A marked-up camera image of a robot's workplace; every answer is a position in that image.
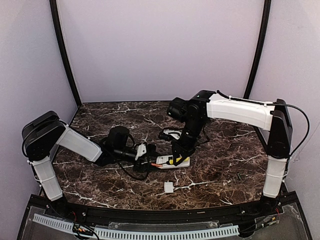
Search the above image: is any orange battery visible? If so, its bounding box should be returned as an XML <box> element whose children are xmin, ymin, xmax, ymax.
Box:
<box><xmin>151</xmin><ymin>163</ymin><xmax>163</xmax><ymax>168</ymax></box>

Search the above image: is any yellow handled screwdriver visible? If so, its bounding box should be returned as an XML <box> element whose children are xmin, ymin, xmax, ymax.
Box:
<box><xmin>166</xmin><ymin>155</ymin><xmax>190</xmax><ymax>165</ymax></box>

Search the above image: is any white remote control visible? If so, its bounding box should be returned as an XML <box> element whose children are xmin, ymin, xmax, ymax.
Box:
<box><xmin>154</xmin><ymin>155</ymin><xmax>191</xmax><ymax>170</ymax></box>

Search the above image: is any white battery cover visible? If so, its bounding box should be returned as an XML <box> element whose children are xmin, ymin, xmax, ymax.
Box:
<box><xmin>164</xmin><ymin>181</ymin><xmax>174</xmax><ymax>194</ymax></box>

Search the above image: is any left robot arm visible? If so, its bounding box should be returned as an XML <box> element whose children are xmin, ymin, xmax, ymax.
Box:
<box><xmin>21</xmin><ymin>110</ymin><xmax>157</xmax><ymax>202</ymax></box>

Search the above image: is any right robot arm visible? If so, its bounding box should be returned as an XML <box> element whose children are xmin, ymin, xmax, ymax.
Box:
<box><xmin>166</xmin><ymin>90</ymin><xmax>304</xmax><ymax>216</ymax></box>

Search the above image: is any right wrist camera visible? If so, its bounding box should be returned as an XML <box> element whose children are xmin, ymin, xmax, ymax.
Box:
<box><xmin>158</xmin><ymin>127</ymin><xmax>182</xmax><ymax>142</ymax></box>

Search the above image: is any black front mounting rail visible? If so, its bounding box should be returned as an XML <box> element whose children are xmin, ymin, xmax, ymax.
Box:
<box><xmin>29</xmin><ymin>192</ymin><xmax>298</xmax><ymax>228</ymax></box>

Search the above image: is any white cable duct right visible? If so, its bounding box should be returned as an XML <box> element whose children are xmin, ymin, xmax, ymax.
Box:
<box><xmin>94</xmin><ymin>224</ymin><xmax>240</xmax><ymax>240</ymax></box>

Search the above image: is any white cable duct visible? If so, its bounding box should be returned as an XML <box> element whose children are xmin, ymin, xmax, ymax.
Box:
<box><xmin>94</xmin><ymin>224</ymin><xmax>240</xmax><ymax>240</ymax></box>
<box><xmin>32</xmin><ymin>213</ymin><xmax>73</xmax><ymax>234</ymax></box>

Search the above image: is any white cable duct left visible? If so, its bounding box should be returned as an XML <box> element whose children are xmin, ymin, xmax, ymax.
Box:
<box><xmin>32</xmin><ymin>213</ymin><xmax>73</xmax><ymax>234</ymax></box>

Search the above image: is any black corner frame post right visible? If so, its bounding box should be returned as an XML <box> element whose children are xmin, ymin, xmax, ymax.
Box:
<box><xmin>243</xmin><ymin>0</ymin><xmax>272</xmax><ymax>99</ymax></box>

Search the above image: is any black corner frame post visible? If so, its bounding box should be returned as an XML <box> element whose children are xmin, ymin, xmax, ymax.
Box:
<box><xmin>243</xmin><ymin>0</ymin><xmax>272</xmax><ymax>99</ymax></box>
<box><xmin>49</xmin><ymin>0</ymin><xmax>82</xmax><ymax>108</ymax></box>

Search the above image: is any black corner frame post left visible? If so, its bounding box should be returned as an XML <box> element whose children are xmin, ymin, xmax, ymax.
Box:
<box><xmin>49</xmin><ymin>0</ymin><xmax>82</xmax><ymax>108</ymax></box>

